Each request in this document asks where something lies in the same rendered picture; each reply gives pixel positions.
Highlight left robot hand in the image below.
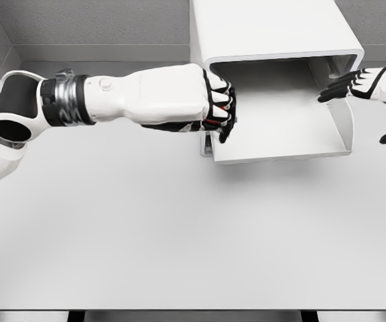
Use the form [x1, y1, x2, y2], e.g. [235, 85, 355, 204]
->
[135, 62, 240, 144]

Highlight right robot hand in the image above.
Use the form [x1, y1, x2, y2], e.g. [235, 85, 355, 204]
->
[316, 62, 386, 146]

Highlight white cabinet drawer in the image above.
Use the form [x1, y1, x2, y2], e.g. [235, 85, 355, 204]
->
[209, 57, 354, 166]

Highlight white tabletop storage cabinet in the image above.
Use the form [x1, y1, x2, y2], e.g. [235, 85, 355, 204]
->
[189, 0, 365, 158]

